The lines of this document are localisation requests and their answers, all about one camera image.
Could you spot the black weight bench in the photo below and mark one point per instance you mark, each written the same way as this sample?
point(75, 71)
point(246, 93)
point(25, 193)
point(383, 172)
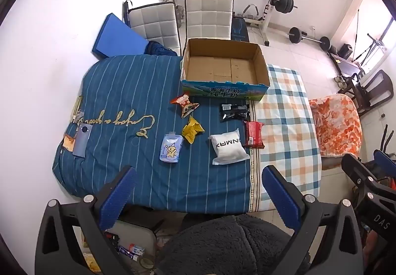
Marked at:
point(239, 30)

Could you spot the dark grey fleece clothing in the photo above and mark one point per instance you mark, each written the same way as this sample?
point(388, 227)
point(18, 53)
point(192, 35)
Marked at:
point(222, 247)

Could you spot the brown stool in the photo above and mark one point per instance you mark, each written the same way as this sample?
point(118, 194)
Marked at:
point(170, 0)

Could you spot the person's right hand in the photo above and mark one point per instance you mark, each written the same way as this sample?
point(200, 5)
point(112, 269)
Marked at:
point(370, 247)

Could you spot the light blue cartoon pouch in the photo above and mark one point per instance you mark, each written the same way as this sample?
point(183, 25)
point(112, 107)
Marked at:
point(170, 149)

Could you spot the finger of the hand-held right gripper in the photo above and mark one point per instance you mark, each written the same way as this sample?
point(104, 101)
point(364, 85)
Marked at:
point(385, 156)
point(355, 168)

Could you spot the black box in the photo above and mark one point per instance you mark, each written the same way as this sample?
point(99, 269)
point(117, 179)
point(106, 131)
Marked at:
point(346, 51)

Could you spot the small orange packet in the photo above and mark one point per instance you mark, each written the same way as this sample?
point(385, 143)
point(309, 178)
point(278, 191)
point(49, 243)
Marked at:
point(68, 143)

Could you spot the white soft packet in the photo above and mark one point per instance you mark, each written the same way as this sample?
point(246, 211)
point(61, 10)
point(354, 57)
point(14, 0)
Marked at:
point(229, 148)

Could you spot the black metal stand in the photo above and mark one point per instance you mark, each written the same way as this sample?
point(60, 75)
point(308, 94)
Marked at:
point(371, 49)

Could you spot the grey blue smartphone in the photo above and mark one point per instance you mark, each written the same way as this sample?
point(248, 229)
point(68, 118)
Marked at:
point(81, 140)

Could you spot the black snack packet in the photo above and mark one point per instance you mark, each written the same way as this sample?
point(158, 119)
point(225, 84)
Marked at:
point(233, 111)

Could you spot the white padded chair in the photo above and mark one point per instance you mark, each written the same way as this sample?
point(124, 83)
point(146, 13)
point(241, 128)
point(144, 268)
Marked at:
point(207, 15)
point(154, 21)

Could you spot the dark wooden chair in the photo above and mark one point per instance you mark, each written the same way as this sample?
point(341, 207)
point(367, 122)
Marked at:
point(377, 86)

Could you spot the tape roll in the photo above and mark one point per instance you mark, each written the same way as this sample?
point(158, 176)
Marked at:
point(146, 263)

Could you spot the yellow snack packet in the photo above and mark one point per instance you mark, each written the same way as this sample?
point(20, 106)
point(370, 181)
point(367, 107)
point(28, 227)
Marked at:
point(191, 131)

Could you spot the orange floral blanket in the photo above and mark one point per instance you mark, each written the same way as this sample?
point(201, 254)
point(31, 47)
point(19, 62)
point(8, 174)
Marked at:
point(337, 123)

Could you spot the white bench press rack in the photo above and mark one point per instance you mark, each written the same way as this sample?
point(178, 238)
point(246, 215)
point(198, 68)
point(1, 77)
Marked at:
point(272, 15)

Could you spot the dark blue cloth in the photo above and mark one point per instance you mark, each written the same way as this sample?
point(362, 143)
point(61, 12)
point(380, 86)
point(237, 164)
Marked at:
point(161, 49)

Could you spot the black weight plates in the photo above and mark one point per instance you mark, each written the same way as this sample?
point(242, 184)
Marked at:
point(333, 49)

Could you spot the blue white toothpaste box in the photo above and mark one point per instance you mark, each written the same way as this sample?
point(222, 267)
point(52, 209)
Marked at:
point(132, 252)

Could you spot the grey stool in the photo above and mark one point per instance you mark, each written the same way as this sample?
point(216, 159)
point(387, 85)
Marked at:
point(136, 234)

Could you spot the blue foam mat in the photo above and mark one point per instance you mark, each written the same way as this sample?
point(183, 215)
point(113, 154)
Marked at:
point(117, 36)

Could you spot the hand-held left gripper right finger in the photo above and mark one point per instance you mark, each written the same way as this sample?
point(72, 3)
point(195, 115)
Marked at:
point(283, 197)

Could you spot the cardboard box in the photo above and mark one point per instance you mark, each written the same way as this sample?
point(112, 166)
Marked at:
point(221, 89)

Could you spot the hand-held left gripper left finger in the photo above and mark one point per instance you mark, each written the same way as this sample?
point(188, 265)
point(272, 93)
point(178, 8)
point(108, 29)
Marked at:
point(119, 197)

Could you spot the red panda snack packet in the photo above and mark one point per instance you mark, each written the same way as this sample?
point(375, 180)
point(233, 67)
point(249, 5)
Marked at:
point(185, 104)

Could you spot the plaid blanket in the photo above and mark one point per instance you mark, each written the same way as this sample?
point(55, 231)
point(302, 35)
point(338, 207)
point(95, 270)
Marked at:
point(287, 108)

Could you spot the blue striped blanket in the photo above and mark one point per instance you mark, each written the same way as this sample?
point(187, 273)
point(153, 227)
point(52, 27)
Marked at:
point(123, 92)

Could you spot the dark desk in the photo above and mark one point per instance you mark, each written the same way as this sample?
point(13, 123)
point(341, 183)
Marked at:
point(348, 66)

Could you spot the short barbell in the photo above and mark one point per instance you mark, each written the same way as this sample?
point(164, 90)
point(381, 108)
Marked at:
point(295, 35)

